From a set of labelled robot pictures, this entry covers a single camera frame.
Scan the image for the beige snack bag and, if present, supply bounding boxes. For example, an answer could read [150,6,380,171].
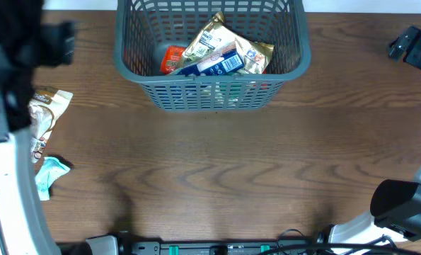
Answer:
[28,86,73,163]

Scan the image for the small teal white sachet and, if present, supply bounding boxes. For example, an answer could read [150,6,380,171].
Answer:
[35,157,71,201]

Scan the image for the orange spaghetti packet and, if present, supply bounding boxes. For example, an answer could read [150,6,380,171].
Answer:
[160,45,185,74]

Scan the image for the gold foil food pouch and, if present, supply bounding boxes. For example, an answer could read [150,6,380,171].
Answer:
[176,11,275,74]

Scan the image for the tissue pocket pack bundle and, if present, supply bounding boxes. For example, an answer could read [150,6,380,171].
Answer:
[171,42,245,77]

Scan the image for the green lid jar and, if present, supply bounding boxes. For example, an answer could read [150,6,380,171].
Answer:
[215,84,241,103]

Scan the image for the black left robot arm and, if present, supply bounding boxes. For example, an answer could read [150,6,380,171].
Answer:
[0,0,119,254]

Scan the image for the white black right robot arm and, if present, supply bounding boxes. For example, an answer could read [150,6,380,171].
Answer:
[321,26,421,246]

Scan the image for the grey plastic basket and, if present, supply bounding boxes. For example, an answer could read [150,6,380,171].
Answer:
[114,0,311,111]

